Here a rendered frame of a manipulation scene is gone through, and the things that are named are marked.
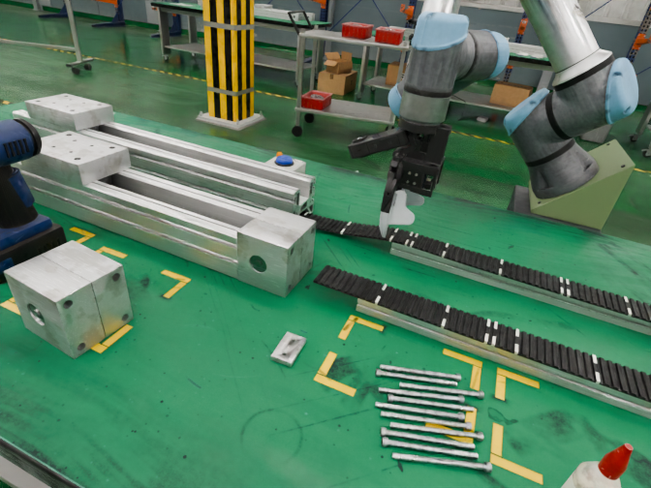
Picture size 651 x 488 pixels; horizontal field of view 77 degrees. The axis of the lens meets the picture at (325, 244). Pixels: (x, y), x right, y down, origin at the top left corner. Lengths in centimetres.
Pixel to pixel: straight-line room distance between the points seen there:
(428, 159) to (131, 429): 56
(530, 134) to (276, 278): 71
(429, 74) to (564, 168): 55
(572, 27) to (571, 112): 17
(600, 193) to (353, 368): 77
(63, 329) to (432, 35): 62
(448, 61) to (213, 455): 59
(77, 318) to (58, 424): 12
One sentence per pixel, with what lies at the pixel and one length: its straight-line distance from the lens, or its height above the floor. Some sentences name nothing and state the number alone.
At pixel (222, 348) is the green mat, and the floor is 78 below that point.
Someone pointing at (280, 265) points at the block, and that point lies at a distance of 62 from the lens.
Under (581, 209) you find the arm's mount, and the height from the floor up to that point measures 82.
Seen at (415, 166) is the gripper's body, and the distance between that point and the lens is 70.
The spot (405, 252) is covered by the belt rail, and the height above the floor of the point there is 79.
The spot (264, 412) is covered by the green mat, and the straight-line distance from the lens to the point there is 52.
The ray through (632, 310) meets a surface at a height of 81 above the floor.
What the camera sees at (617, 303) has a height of 81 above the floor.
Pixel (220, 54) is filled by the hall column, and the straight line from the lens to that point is 407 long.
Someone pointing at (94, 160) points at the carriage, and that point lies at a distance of 85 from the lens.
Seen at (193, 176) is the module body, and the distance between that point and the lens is 92.
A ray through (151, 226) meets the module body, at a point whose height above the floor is 83.
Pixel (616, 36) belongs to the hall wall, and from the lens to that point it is 833.
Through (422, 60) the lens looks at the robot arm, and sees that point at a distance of 67.
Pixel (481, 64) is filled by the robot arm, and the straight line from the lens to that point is 74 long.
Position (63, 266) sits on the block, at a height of 87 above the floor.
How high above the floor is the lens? 120
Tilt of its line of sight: 32 degrees down
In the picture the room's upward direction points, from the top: 7 degrees clockwise
